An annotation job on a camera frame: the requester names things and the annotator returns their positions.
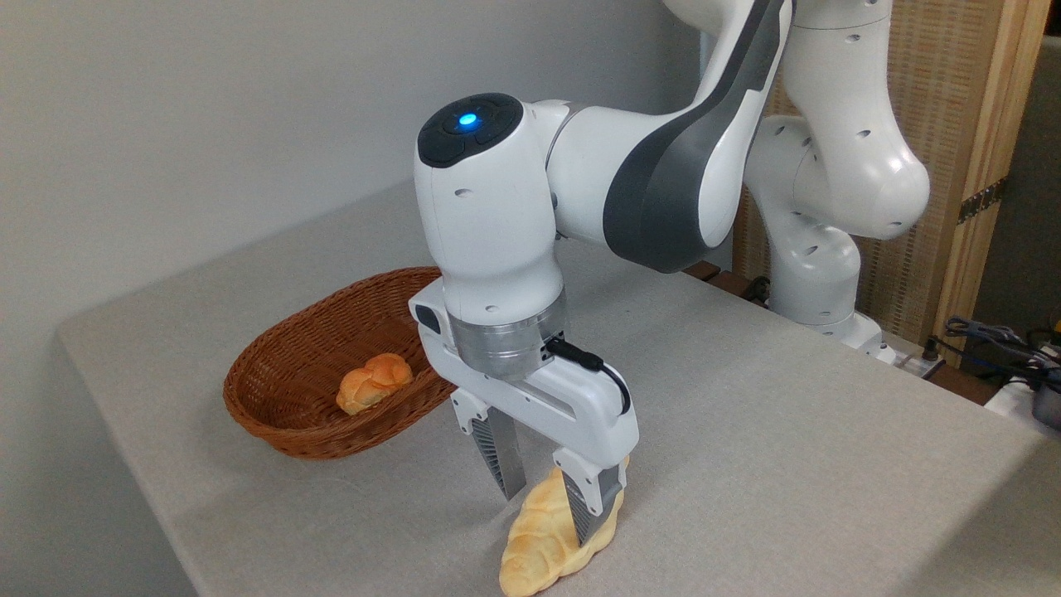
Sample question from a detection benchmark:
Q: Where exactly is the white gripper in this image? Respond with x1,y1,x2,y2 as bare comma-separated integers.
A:
409,278,641,548

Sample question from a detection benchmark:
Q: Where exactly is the long braided bread loaf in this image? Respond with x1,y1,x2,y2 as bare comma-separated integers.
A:
499,454,631,597

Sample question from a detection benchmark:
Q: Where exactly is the small round bread roll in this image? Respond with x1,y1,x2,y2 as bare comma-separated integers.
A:
336,353,414,416

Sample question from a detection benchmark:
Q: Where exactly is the brown wicker oval basket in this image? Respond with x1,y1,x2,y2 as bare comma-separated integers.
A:
223,267,458,461

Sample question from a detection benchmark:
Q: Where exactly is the dark wooden ledge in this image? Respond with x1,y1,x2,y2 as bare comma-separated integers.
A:
684,260,773,304

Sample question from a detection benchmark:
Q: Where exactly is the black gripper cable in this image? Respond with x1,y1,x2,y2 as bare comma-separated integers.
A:
547,336,633,415

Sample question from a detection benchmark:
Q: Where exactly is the bundle of dark cables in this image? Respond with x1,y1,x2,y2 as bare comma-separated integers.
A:
943,315,1061,392

